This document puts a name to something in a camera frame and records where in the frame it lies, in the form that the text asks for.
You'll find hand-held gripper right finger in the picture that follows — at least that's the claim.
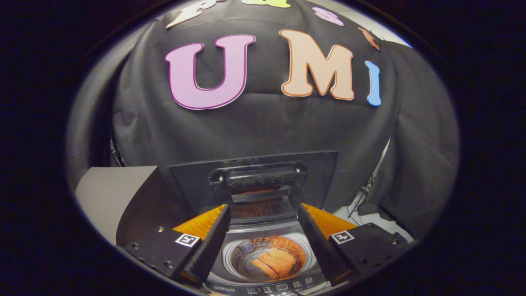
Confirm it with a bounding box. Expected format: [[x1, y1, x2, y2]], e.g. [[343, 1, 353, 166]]
[[298, 203, 411, 287]]

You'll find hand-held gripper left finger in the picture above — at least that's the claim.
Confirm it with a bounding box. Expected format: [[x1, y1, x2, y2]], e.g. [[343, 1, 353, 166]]
[[119, 203, 232, 288]]

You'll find orange polo shirt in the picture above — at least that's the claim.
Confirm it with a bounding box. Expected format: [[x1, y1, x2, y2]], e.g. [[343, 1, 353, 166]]
[[251, 247, 297, 280]]

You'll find backdrop stand pole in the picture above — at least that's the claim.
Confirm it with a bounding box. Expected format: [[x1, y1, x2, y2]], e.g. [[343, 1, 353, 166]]
[[109, 138, 125, 167], [347, 138, 391, 218]]

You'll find black and white cabinet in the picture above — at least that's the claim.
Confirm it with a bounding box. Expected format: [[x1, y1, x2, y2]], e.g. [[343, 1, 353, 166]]
[[75, 166, 194, 247]]

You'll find black backdrop cloth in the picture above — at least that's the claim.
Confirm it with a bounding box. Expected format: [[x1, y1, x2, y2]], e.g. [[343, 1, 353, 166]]
[[68, 0, 460, 239]]

